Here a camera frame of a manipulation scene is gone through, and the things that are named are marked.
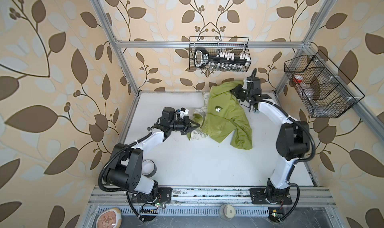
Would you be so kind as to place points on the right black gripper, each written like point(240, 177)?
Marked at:
point(235, 90)

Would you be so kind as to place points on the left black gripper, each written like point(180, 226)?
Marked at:
point(187, 122)

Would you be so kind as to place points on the green jacket with cartoon print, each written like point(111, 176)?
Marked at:
point(221, 116)

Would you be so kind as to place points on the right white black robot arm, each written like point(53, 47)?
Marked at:
point(294, 142)

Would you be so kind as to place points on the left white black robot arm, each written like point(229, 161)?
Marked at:
point(123, 171)

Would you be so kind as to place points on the red capped bottle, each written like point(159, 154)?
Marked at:
point(298, 79)

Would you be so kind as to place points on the black rack of vials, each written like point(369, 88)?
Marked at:
point(220, 60)

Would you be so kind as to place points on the grey tape roll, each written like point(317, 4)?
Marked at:
point(149, 168)

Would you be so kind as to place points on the round white puck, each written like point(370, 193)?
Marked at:
point(227, 212)

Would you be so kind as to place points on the pink white round toy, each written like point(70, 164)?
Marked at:
point(111, 218)

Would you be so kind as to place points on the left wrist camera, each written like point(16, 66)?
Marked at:
point(182, 112)

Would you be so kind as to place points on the black wire basket back wall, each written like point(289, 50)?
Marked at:
point(212, 43)

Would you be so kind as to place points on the black wire basket wall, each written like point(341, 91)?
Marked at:
point(212, 43)
point(327, 91)

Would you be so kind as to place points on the black wire basket right wall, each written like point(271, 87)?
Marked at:
point(327, 91)

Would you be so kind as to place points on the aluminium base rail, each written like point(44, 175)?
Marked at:
point(310, 197)

